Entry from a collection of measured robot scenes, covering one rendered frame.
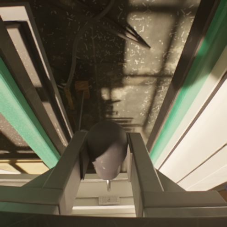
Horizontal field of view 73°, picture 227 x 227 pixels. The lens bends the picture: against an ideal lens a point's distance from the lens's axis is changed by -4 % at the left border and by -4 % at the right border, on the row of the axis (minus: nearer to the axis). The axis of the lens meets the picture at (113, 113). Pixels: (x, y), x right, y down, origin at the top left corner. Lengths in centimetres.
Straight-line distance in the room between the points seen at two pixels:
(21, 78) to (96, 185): 31
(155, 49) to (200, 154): 101
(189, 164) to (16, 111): 25
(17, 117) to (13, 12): 33
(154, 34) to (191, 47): 95
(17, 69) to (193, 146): 24
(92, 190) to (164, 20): 98
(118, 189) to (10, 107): 31
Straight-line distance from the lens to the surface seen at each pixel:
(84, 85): 128
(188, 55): 19
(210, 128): 22
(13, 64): 20
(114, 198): 42
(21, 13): 50
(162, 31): 114
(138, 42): 108
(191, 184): 27
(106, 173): 17
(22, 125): 25
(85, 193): 43
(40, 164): 110
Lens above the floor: 99
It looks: 38 degrees down
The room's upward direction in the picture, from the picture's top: 178 degrees clockwise
